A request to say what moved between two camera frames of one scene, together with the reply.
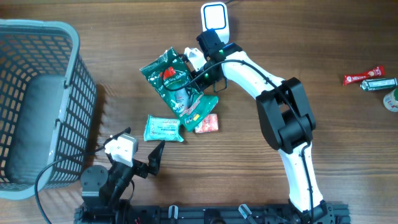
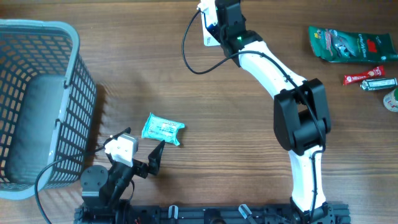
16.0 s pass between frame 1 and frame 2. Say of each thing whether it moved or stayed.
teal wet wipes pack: stayed
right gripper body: moved
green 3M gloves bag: moved
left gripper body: stayed
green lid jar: stayed
